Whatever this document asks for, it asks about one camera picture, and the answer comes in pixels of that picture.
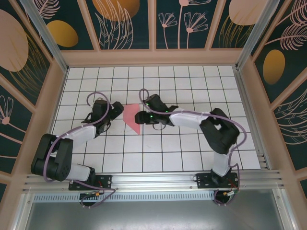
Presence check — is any slotted grey cable duct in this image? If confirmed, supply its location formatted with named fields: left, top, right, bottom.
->
left=33, top=193, right=216, bottom=202

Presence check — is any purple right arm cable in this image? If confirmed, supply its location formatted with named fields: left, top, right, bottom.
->
left=139, top=88, right=247, bottom=207

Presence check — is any aluminium corner post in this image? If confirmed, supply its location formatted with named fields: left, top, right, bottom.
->
left=19, top=0, right=69, bottom=72
left=235, top=0, right=275, bottom=70

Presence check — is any grey metal sheet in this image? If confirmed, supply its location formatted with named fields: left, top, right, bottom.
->
left=20, top=191, right=295, bottom=230

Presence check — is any pink cloth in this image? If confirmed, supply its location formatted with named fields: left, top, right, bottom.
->
left=122, top=103, right=142, bottom=136

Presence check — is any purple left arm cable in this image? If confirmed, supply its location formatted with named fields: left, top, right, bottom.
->
left=44, top=92, right=117, bottom=209

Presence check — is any long aluminium mounting rail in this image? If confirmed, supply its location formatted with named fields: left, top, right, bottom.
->
left=23, top=170, right=287, bottom=192

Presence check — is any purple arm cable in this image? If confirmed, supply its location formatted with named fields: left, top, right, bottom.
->
left=139, top=88, right=247, bottom=207
left=44, top=92, right=117, bottom=209

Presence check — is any aluminium side rail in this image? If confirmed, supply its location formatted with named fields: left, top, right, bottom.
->
left=234, top=67, right=269, bottom=170

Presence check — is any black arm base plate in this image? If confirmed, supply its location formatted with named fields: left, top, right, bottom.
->
left=196, top=172, right=240, bottom=189
left=69, top=174, right=113, bottom=191

